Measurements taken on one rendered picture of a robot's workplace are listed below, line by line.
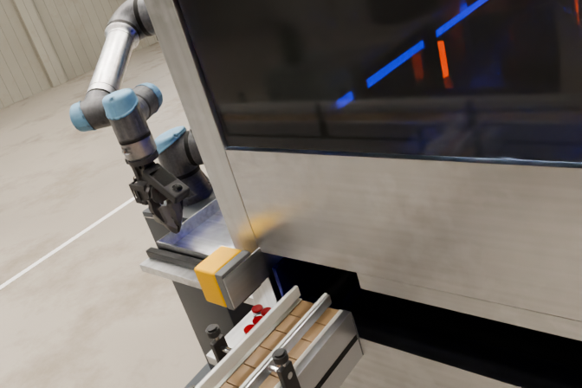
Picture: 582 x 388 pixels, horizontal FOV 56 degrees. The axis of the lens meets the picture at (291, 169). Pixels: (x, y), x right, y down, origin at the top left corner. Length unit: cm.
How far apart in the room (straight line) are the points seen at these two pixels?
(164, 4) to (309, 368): 56
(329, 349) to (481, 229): 32
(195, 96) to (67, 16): 1126
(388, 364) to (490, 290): 27
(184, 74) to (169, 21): 8
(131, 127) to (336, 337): 66
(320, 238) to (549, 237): 33
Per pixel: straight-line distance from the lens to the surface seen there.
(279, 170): 80
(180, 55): 84
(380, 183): 70
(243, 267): 92
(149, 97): 133
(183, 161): 174
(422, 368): 89
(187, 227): 139
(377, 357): 93
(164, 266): 131
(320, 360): 85
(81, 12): 1228
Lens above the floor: 149
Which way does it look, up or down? 23 degrees down
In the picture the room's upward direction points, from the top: 17 degrees counter-clockwise
